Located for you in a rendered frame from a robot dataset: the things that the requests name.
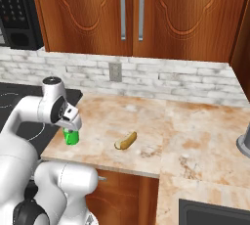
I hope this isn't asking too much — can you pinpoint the yellow green pickle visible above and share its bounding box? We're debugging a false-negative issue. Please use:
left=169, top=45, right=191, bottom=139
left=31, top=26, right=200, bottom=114
left=113, top=131, right=139, bottom=151

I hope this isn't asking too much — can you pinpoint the black hob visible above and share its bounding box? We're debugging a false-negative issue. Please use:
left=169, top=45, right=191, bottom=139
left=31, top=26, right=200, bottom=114
left=0, top=81, right=84, bottom=160

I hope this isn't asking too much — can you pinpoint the grey round appliance base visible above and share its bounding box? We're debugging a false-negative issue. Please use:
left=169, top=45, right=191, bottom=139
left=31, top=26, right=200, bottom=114
left=235, top=133, right=250, bottom=159

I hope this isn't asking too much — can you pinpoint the wooden base cupboard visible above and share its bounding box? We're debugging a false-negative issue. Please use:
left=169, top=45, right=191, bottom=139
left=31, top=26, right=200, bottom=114
left=85, top=167, right=161, bottom=225

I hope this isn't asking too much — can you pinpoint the black microwave oven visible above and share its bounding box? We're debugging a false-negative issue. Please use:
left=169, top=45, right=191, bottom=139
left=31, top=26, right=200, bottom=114
left=0, top=0, right=45, bottom=51

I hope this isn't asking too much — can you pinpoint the wooden cupboard door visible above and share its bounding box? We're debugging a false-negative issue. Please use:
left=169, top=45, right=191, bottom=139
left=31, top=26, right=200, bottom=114
left=132, top=0, right=250, bottom=64
left=28, top=0, right=135, bottom=58

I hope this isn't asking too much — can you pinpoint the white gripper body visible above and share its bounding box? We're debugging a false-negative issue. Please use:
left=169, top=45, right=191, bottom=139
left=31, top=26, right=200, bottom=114
left=60, top=112, right=83, bottom=133

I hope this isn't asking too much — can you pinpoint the grey wall socket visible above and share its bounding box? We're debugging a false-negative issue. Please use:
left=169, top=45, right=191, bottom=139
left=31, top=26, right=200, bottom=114
left=108, top=62, right=123, bottom=83

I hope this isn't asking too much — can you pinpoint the green mug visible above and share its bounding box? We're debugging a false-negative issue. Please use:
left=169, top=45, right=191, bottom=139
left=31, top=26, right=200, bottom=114
left=62, top=128, right=80, bottom=146

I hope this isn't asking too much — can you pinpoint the tall wooden side cupboard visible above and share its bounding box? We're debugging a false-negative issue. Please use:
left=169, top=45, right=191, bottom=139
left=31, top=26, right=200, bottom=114
left=229, top=0, right=250, bottom=104

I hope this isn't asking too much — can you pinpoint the silver cupboard door handle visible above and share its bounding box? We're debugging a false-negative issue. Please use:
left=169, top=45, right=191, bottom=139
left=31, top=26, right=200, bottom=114
left=138, top=0, right=146, bottom=42
left=119, top=0, right=127, bottom=41

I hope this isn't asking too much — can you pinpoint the dark grey sink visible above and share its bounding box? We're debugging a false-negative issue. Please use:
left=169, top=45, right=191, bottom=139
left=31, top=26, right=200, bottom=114
left=178, top=198, right=250, bottom=225

